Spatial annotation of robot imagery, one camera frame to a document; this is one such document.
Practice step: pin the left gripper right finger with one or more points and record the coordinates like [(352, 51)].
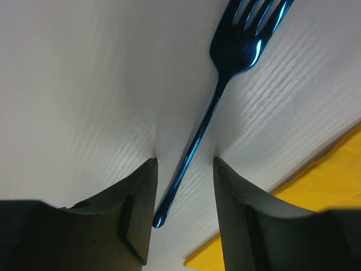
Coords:
[(261, 232)]

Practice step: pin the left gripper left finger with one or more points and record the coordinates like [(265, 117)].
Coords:
[(108, 231)]

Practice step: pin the yellow pikachu cloth placemat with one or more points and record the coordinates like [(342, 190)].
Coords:
[(331, 182)]

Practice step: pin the blue metallic fork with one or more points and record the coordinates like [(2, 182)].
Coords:
[(237, 45)]

